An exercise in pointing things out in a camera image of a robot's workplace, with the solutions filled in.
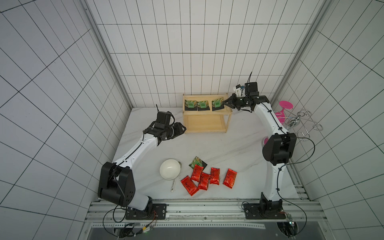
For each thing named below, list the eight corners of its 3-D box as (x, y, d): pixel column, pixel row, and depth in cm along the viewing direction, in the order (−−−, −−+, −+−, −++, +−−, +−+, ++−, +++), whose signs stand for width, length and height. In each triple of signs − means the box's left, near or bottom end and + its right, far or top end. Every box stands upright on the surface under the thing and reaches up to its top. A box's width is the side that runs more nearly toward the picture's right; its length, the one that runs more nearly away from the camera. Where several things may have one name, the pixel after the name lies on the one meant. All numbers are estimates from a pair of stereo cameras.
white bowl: (159, 180, 83) (158, 178, 80) (162, 162, 90) (161, 159, 87) (180, 180, 83) (179, 178, 80) (181, 162, 90) (180, 159, 87)
